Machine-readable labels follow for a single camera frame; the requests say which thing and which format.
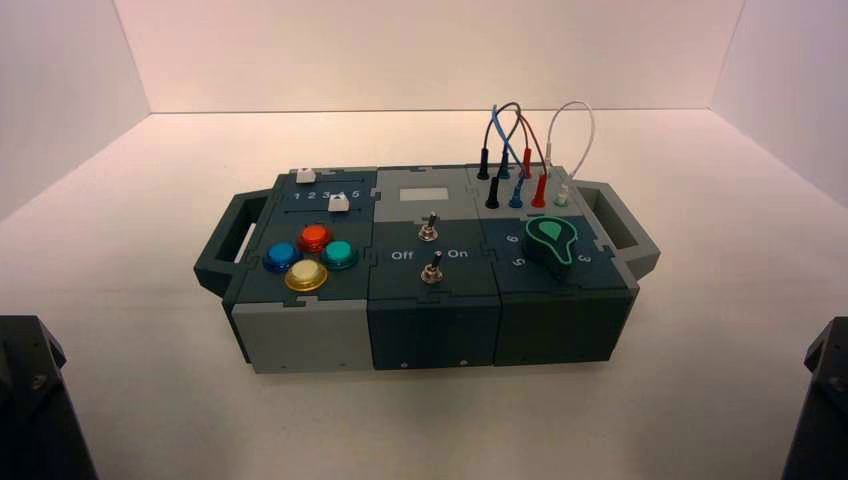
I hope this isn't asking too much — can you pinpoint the green push button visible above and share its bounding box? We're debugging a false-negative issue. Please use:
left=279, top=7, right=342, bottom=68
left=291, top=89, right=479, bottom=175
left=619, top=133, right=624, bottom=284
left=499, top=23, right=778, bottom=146
left=319, top=239, right=360, bottom=272

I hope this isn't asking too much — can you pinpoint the red push button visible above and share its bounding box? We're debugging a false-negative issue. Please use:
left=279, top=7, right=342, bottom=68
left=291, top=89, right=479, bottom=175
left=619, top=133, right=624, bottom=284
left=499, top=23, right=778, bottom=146
left=296, top=223, right=333, bottom=255

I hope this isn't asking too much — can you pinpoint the yellow push button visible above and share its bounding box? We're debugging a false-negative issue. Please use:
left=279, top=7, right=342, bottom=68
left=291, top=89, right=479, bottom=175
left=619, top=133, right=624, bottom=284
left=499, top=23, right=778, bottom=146
left=284, top=258, right=329, bottom=293

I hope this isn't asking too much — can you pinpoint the blue push button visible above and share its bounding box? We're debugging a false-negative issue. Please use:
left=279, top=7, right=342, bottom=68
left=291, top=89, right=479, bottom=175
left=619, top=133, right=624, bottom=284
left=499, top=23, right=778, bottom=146
left=262, top=241, right=303, bottom=274

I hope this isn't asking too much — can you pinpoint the grey lcd display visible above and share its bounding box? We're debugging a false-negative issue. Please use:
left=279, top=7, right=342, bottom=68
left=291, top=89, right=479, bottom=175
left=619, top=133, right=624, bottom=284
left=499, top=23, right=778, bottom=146
left=399, top=186, right=450, bottom=205

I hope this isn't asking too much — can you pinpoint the teal and grey task box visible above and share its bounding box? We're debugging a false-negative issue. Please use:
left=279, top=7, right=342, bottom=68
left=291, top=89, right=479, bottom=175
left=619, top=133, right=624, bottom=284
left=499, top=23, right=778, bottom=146
left=193, top=162, right=662, bottom=374

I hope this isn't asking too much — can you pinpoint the green rotary knob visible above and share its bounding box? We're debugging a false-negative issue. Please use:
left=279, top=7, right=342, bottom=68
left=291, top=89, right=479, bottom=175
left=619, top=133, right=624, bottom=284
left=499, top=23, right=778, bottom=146
left=520, top=215, right=580, bottom=285

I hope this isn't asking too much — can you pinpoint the black jumper cable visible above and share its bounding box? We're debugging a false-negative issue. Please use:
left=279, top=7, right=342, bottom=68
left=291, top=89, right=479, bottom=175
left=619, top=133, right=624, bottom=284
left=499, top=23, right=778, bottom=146
left=476, top=101, right=525, bottom=211

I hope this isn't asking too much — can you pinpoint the blue jumper cable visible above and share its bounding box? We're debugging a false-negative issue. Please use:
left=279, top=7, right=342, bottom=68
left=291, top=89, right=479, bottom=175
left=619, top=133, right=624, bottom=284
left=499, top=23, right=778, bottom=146
left=491, top=105, right=529, bottom=210

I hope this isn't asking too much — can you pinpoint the red jumper cable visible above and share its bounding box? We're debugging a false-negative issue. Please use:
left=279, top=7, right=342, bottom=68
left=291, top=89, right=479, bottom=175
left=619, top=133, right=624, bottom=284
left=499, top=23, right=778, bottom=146
left=513, top=109, right=551, bottom=210

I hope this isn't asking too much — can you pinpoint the white jumper cable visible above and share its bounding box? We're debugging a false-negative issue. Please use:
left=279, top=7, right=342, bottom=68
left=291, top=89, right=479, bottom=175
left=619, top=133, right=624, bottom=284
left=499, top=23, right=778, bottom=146
left=547, top=100, right=596, bottom=208

